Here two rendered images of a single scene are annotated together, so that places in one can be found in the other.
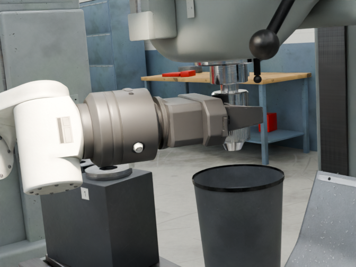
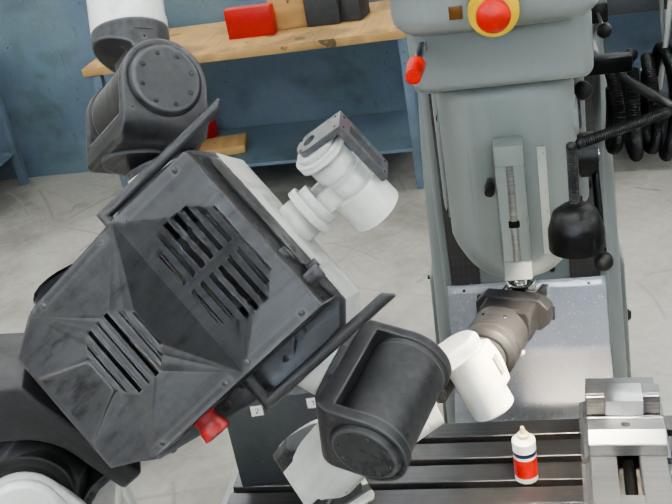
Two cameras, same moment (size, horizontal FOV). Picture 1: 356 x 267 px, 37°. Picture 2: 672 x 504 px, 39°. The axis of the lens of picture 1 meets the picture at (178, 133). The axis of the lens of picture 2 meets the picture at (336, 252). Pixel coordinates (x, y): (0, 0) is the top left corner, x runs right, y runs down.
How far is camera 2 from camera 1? 1.24 m
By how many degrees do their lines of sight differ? 41
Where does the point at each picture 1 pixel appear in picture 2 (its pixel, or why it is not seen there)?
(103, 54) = not seen: outside the picture
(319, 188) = (457, 302)
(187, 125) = (534, 322)
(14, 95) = (461, 356)
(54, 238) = (256, 463)
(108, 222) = not seen: hidden behind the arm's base
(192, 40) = (544, 266)
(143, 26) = (526, 271)
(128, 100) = (511, 323)
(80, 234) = not seen: hidden behind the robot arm
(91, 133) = (505, 358)
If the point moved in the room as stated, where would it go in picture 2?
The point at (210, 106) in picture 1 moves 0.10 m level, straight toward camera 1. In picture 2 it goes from (544, 302) to (598, 321)
